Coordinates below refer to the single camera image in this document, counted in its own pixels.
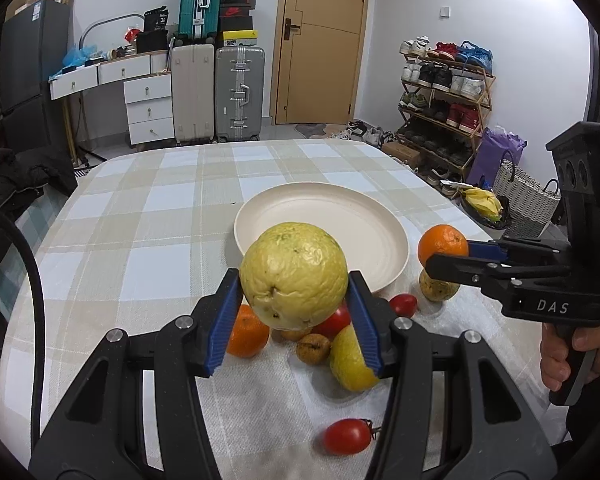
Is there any orange mandarin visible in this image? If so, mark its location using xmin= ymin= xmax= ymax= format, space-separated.
xmin=417 ymin=224 xmax=469 ymax=266
xmin=226 ymin=304 xmax=271 ymax=359

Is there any small wrinkled yellow fruit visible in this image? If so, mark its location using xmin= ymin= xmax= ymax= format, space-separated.
xmin=418 ymin=269 xmax=460 ymax=304

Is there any red cherry tomato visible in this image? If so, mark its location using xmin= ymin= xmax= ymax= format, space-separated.
xmin=322 ymin=418 xmax=381 ymax=456
xmin=312 ymin=302 xmax=351 ymax=340
xmin=389 ymin=294 xmax=418 ymax=318

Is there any yellow lemon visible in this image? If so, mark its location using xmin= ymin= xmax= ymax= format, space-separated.
xmin=328 ymin=324 xmax=379 ymax=392

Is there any large yellow wrinkled fruit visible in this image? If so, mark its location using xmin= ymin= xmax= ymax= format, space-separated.
xmin=239 ymin=222 xmax=349 ymax=330

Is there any right hand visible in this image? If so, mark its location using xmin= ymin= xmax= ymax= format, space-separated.
xmin=540 ymin=324 xmax=600 ymax=391

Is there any yellow bag on floor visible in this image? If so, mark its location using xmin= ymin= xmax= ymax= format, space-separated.
xmin=460 ymin=186 xmax=512 ymax=231

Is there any woven basket bag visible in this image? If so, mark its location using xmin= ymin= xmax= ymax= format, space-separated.
xmin=493 ymin=152 xmax=560 ymax=238

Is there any purple bag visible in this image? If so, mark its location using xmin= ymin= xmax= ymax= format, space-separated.
xmin=466 ymin=126 xmax=527 ymax=185

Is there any cream round plate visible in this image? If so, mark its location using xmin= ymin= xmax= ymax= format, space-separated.
xmin=234 ymin=182 xmax=410 ymax=292

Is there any wooden shoe rack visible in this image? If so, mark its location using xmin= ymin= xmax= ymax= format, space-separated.
xmin=396 ymin=52 xmax=495 ymax=178

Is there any brown longan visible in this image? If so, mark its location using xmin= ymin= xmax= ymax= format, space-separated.
xmin=278 ymin=328 xmax=312 ymax=342
xmin=296 ymin=334 xmax=330 ymax=365

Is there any plaid tablecloth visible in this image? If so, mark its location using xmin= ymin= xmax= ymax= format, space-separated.
xmin=36 ymin=140 xmax=483 ymax=479

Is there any wooden door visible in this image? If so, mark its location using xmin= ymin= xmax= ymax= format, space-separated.
xmin=270 ymin=0 xmax=368 ymax=125

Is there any silver suitcase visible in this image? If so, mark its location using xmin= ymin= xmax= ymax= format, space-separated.
xmin=214 ymin=46 xmax=265 ymax=142

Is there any beige suitcase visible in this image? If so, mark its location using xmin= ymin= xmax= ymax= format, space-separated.
xmin=171 ymin=44 xmax=215 ymax=144

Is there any white drawer desk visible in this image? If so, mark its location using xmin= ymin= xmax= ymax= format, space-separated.
xmin=50 ymin=50 xmax=175 ymax=146

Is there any green suitcase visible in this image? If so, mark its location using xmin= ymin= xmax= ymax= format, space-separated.
xmin=178 ymin=0 xmax=220 ymax=42

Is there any dark grey refrigerator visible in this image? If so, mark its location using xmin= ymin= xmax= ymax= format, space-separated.
xmin=0 ymin=0 xmax=70 ymax=152

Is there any black cable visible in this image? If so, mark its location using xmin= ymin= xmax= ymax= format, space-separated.
xmin=0 ymin=204 xmax=48 ymax=451

